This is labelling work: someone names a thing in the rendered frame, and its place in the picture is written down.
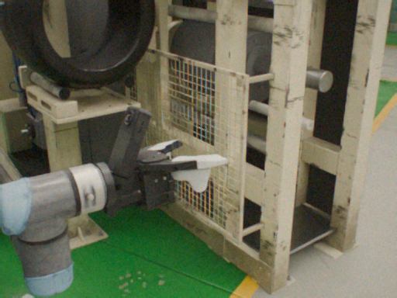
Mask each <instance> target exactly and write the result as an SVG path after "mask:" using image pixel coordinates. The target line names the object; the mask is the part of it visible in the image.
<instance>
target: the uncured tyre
mask: <svg viewBox="0 0 397 298"><path fill-rule="evenodd" d="M0 2H4V3H5V4H4V5H1V6H0V28H1V31H2V33H3V35H4V39H5V41H6V43H7V44H8V45H9V47H10V48H11V51H12V52H13V53H14V55H16V56H17V57H18V59H19V60H20V61H21V62H22V63H23V64H25V66H27V67H28V68H29V69H31V70H32V71H35V72H36V73H37V74H39V75H41V76H43V77H45V78H47V79H49V80H51V81H52V82H54V83H55V84H58V85H61V86H65V87H68V88H76V89H93V88H101V87H103V86H106V85H111V84H113V83H115V82H117V81H119V80H120V79H121V78H123V77H124V76H126V75H128V74H129V73H130V72H131V71H132V70H133V69H134V68H135V67H136V66H137V65H138V63H139V62H140V60H141V59H142V57H143V56H144V54H145V53H146V52H147V48H148V46H149V44H150V41H151V38H152V36H153V32H154V26H155V19H156V7H155V0H107V2H108V18H107V22H106V25H105V30H104V32H103V34H102V35H101V37H100V38H99V40H98V41H97V42H96V44H95V45H94V46H93V47H91V48H90V49H89V50H88V51H86V52H84V53H82V54H79V55H77V56H73V57H61V56H60V55H59V54H58V53H57V52H56V51H55V49H54V48H53V46H51V44H50V41H49V38H48V37H47V34H46V31H45V29H44V25H43V3H44V0H0ZM7 30H9V31H10V33H11V35H12V37H10V36H9V33H8V31H7Z"/></svg>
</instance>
